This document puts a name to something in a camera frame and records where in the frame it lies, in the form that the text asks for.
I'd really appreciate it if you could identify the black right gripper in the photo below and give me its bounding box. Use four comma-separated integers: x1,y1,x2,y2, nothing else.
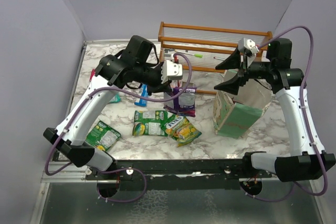
214,45,273,94

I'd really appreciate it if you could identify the green beige paper bag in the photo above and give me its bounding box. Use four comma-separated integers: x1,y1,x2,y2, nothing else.
213,79,272,139

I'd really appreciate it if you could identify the green candy bag near left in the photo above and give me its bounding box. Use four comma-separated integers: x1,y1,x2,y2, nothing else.
86,121,121,152

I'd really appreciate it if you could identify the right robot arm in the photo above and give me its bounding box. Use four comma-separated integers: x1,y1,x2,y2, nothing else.
214,38,335,182

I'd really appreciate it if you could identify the blue snack wrapper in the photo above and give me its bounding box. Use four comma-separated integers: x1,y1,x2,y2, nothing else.
134,84,148,107

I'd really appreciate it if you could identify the purple cable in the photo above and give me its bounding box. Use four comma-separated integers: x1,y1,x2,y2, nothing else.
244,26,329,202
44,52,194,204

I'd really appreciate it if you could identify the green capped marker pen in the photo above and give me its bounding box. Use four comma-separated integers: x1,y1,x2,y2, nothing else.
175,50,203,58

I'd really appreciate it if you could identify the green Fox's candy bag back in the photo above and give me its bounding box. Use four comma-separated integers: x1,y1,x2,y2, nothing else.
132,110,168,136

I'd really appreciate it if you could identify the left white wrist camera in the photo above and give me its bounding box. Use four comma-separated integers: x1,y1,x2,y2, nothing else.
161,60,183,83

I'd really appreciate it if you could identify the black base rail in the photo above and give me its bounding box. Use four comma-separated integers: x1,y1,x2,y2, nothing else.
86,158,271,191

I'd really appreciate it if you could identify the purple capped marker pen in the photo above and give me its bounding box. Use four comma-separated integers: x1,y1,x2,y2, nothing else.
213,57,225,61

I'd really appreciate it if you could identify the Fox's spring tea candy bag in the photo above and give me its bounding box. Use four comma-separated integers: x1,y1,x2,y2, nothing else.
161,114,202,147

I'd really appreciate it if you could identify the teal snack bag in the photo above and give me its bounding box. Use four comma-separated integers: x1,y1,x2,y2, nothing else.
109,94,121,104

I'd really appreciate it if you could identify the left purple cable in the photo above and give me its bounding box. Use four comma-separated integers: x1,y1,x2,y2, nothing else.
44,52,194,204

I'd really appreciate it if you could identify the red white staples box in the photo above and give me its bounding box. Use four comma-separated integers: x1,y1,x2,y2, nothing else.
171,80,180,88

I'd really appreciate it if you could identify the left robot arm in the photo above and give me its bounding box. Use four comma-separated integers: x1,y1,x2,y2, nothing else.
43,35,192,179

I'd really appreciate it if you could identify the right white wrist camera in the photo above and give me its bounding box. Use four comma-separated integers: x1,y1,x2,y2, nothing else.
237,38,259,57

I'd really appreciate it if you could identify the wooden shelf rack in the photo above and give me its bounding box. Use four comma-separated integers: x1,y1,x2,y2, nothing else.
157,22,275,95

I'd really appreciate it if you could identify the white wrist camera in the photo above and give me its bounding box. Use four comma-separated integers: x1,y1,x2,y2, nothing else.
161,60,183,83
237,38,259,57

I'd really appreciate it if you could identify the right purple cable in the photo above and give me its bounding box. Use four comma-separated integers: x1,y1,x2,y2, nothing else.
244,26,329,202

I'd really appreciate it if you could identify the red small snack packet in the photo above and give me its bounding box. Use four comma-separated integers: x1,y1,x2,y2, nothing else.
89,69,95,82

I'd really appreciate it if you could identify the purple snack bag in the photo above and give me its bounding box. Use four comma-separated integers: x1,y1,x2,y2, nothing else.
163,81,197,118

